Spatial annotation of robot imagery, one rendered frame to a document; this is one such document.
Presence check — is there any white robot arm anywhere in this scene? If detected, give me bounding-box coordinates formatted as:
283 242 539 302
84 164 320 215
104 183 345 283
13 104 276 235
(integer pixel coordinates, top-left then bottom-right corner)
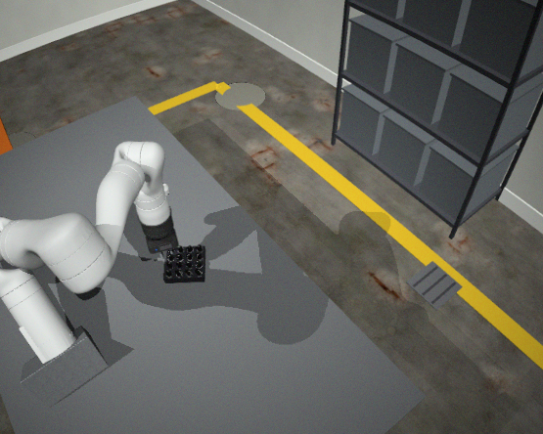
0 142 165 364

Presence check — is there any black knob box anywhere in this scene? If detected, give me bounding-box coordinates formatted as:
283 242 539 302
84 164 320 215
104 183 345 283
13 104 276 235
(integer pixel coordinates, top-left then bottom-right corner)
164 245 205 283

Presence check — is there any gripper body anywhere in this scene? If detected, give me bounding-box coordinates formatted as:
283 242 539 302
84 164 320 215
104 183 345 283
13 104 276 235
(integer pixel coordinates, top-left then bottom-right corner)
136 197 179 254

